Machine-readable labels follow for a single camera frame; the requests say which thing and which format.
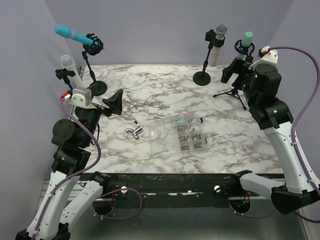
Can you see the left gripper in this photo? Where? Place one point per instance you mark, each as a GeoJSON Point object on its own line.
{"type": "Point", "coordinates": [115, 102]}

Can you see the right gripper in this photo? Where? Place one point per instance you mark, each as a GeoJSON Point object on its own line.
{"type": "Point", "coordinates": [238, 66]}

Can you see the black tripod shock mount stand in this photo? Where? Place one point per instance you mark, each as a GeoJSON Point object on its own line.
{"type": "Point", "coordinates": [234, 92]}

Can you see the mint green microphone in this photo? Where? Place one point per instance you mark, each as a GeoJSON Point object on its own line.
{"type": "Point", "coordinates": [244, 48]}

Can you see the black round base stand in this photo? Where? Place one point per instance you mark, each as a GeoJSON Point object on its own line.
{"type": "Point", "coordinates": [202, 78]}

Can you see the silver glitter microphone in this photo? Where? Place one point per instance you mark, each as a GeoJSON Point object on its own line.
{"type": "Point", "coordinates": [220, 32]}

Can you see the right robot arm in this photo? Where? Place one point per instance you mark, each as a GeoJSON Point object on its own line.
{"type": "Point", "coordinates": [260, 86]}

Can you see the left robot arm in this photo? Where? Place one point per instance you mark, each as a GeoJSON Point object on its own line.
{"type": "Point", "coordinates": [78, 151]}

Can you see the black clip stand left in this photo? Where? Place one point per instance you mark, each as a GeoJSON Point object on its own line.
{"type": "Point", "coordinates": [64, 74]}

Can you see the white microphone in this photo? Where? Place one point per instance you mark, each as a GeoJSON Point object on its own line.
{"type": "Point", "coordinates": [68, 63]}

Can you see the blue microphone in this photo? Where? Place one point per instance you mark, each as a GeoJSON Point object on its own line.
{"type": "Point", "coordinates": [87, 41]}

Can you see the chrome faucet tap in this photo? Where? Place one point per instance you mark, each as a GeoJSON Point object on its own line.
{"type": "Point", "coordinates": [135, 132]}

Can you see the clear screw organizer box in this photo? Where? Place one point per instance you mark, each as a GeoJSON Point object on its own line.
{"type": "Point", "coordinates": [177, 135]}

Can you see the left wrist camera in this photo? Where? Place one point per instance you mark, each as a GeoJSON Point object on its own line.
{"type": "Point", "coordinates": [82, 98]}

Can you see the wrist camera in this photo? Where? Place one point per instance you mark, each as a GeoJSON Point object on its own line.
{"type": "Point", "coordinates": [82, 98]}
{"type": "Point", "coordinates": [268, 56]}

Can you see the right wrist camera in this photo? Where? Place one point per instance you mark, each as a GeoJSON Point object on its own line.
{"type": "Point", "coordinates": [268, 56]}

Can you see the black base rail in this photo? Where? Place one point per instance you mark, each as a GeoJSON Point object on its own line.
{"type": "Point", "coordinates": [172, 190]}

